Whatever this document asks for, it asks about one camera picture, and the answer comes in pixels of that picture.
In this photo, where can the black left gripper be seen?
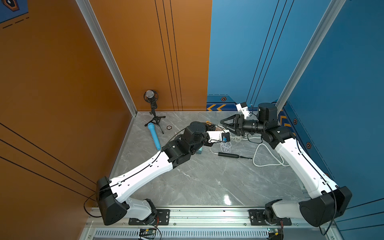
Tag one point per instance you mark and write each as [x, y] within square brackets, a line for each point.
[206, 144]

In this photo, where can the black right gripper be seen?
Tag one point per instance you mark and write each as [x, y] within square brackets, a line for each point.
[239, 129]

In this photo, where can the black electric toothbrush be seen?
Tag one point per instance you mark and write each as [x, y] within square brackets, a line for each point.
[228, 155]

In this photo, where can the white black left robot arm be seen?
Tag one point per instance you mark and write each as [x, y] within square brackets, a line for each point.
[114, 195]

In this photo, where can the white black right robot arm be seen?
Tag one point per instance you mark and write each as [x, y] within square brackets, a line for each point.
[327, 200]

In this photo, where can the blue toy microphone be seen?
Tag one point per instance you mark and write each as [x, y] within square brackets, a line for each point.
[152, 129]

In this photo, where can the left green circuit board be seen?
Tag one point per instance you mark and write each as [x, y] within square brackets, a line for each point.
[147, 233]

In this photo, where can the green circuit board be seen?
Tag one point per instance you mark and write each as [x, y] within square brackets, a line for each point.
[276, 234]
[147, 233]

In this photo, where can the right green circuit board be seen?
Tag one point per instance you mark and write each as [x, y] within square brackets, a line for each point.
[276, 234]

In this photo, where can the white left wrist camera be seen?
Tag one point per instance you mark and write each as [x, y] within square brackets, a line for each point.
[219, 136]

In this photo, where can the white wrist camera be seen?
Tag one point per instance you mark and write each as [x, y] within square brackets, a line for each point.
[243, 109]
[219, 136]

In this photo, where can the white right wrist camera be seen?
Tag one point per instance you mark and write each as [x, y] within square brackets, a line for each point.
[243, 109]

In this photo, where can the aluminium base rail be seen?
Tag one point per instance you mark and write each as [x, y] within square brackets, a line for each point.
[207, 223]

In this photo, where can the aluminium corner post right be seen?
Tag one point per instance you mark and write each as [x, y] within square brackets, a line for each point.
[318, 36]

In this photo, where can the aluminium corner post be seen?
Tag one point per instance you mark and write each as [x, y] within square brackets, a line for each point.
[318, 36]
[102, 43]

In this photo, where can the aluminium corner post left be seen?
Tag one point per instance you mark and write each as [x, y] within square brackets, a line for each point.
[102, 43]

